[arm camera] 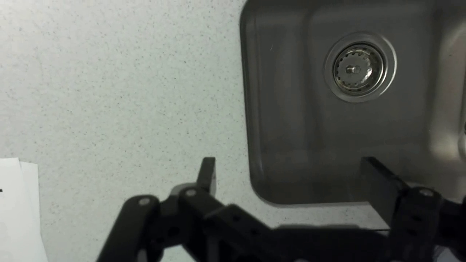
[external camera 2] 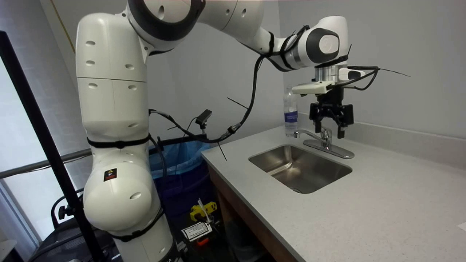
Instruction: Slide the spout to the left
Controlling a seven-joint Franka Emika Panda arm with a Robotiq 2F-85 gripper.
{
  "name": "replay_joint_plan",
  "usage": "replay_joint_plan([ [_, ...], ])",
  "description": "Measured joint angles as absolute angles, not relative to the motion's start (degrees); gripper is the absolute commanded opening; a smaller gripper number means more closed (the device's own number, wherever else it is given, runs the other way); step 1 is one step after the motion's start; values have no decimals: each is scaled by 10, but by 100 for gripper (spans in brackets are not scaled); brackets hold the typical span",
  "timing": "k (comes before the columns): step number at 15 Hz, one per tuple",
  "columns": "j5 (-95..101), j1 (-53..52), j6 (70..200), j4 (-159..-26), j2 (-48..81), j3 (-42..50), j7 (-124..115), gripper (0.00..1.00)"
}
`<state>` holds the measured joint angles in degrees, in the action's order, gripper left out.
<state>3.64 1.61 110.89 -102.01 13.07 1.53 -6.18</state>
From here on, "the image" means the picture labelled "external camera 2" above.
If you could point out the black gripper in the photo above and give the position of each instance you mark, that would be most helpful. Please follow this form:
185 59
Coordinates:
331 102

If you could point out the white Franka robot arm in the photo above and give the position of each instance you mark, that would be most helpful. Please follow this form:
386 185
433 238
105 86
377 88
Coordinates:
111 97

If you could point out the clear smartwater plastic bottle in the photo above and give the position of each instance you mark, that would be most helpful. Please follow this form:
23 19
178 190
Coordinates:
290 117

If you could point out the stainless steel sink basin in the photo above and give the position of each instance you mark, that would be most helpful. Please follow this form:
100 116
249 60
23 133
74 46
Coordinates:
300 169

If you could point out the brown wooden counter cabinet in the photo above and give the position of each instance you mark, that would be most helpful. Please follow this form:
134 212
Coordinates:
242 213

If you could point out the yellow tool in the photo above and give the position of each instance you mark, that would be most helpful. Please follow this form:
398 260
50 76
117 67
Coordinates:
202 212

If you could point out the bin with blue bag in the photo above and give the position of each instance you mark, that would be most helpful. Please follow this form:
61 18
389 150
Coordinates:
179 165

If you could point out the white labelled device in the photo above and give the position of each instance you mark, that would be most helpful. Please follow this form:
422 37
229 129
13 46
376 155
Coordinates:
197 232

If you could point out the black slanted pole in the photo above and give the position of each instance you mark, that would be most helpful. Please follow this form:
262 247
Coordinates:
38 132

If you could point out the black cart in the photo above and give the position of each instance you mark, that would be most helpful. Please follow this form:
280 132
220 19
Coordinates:
63 242

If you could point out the chrome faucet base plate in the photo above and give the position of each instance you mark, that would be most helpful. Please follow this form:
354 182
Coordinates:
332 149

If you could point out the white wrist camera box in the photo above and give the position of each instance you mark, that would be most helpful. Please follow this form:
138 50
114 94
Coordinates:
313 88

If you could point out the small black clip camera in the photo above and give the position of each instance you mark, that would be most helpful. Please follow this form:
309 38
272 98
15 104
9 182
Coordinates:
204 118

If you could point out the grey window frame bar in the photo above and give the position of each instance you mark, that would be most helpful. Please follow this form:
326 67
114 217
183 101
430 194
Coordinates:
44 164

